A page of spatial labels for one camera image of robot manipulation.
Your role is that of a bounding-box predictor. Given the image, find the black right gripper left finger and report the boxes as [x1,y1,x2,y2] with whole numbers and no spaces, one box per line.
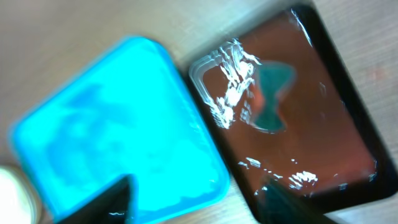
[58,175,132,224]

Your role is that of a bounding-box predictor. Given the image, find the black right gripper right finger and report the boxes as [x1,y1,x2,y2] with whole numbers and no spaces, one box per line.
[257,177,336,224]

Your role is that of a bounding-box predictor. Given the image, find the yellow plate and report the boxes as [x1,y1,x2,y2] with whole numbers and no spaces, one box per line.
[1,166,42,224]

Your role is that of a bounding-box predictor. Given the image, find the red cleaning sponge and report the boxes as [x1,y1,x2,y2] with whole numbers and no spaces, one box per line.
[248,60,296,134]

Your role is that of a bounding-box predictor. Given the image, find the teal plastic tray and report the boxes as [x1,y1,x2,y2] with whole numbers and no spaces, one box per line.
[9,36,229,223]

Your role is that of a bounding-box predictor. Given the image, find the dark red lacquer tray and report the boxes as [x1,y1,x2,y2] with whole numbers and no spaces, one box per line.
[187,1,397,222]

